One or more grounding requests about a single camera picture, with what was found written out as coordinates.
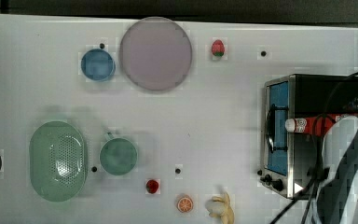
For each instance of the red ketchup bottle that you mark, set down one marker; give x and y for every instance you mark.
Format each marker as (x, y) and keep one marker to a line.
(320, 125)

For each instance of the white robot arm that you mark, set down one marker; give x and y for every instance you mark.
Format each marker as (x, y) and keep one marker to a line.
(338, 194)

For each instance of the black toaster oven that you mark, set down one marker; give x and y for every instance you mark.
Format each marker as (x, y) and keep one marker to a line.
(287, 157)

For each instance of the pink round plate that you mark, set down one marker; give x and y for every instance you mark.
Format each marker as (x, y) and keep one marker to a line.
(156, 54)

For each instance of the pink strawberry toy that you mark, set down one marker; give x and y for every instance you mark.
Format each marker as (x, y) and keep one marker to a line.
(218, 48)

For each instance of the green mug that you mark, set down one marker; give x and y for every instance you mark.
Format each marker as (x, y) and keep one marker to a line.
(118, 155)

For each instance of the red strawberry toy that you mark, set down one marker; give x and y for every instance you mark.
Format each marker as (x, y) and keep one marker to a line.
(152, 186)

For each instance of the orange slice toy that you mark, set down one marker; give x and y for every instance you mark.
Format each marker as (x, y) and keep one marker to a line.
(185, 204)

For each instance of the blue cup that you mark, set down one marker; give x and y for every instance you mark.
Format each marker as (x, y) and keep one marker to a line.
(98, 65)

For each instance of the peeled banana toy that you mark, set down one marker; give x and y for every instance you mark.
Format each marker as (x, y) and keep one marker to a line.
(220, 207)

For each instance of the green perforated basket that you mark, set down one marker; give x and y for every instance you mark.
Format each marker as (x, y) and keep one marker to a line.
(58, 161)

